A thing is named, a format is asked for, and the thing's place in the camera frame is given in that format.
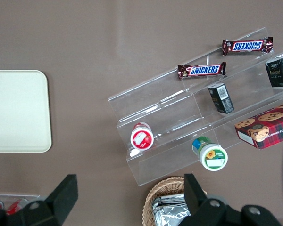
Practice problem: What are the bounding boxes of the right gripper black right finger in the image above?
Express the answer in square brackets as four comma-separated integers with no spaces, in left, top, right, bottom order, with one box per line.
[179,173,283,226]

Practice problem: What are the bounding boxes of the clear acrylic step shelf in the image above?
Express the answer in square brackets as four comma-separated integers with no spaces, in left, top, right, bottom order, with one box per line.
[108,27,283,187]

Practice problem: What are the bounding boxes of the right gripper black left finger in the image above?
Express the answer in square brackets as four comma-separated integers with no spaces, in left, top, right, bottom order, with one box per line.
[0,174,79,226]

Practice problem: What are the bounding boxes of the green lid yogurt cup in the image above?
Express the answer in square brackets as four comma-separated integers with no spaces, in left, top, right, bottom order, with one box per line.
[191,136,228,171]

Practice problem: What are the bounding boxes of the red tartan cookie box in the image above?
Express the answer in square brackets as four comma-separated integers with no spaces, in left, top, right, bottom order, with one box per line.
[234,100,283,150]

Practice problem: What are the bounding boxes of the clear acrylic bottle rack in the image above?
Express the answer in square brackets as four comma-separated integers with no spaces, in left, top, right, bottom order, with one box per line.
[0,193,41,208]

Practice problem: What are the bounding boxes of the red lid yogurt cup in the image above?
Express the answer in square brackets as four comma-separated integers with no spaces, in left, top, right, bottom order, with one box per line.
[130,121,155,151]

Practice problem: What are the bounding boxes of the light tan wicker basket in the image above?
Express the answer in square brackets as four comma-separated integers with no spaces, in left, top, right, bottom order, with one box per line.
[143,176,208,226]

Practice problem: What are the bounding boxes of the small black carton box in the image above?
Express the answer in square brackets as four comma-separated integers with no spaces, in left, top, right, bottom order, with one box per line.
[207,83,235,114]
[265,55,283,88]

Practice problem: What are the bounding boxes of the brown snickers bar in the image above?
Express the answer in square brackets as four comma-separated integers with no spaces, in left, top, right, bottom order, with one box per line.
[177,61,227,80]
[221,36,274,57]

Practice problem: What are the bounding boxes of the silver foil pouch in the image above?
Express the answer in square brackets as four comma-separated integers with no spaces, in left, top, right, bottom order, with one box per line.
[151,194,187,226]
[155,202,191,226]

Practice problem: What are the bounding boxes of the beige rectangular serving tray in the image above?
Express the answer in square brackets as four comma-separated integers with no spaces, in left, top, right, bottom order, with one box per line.
[0,70,52,153]

